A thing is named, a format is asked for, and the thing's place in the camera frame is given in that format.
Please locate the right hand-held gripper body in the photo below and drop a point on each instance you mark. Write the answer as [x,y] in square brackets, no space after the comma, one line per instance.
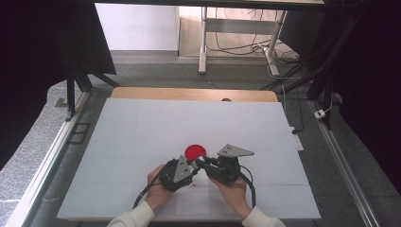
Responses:
[231,151]

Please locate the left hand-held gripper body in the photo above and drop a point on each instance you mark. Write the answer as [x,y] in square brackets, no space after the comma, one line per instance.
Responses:
[182,170]

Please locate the small blue white stamp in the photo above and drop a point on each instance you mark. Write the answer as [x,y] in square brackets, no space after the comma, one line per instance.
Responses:
[195,165]

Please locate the round red ink pad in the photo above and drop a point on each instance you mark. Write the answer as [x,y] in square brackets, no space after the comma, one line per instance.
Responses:
[194,151]

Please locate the person's left hand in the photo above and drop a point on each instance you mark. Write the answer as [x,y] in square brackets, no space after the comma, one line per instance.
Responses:
[154,192]

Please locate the person's right hand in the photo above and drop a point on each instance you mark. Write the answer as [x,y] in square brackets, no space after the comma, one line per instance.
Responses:
[235,194]

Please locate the white sheet of paper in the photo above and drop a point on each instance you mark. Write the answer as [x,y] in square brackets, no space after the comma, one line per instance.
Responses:
[195,201]

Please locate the large white table cover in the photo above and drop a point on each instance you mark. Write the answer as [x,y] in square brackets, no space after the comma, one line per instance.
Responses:
[189,123]

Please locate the white power strip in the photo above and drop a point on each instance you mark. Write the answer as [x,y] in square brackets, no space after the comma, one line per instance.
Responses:
[298,142]

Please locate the small white plug adapter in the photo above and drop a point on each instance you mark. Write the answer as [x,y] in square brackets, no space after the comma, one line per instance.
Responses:
[320,114]

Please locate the black metal stand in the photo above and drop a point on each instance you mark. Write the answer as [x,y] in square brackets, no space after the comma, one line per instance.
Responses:
[71,91]
[318,82]

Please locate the dark flat panel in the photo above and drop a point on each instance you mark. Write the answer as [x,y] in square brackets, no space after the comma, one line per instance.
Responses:
[299,31]

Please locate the black curtain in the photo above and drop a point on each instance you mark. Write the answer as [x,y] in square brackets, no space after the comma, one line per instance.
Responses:
[28,63]
[372,78]

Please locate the aluminium floor rail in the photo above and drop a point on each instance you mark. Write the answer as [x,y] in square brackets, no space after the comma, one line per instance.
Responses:
[47,164]
[343,170]

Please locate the black square floor frame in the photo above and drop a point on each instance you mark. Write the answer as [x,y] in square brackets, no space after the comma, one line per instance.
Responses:
[72,133]

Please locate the white desk frame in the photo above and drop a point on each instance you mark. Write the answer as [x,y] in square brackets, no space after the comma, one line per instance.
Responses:
[239,26]

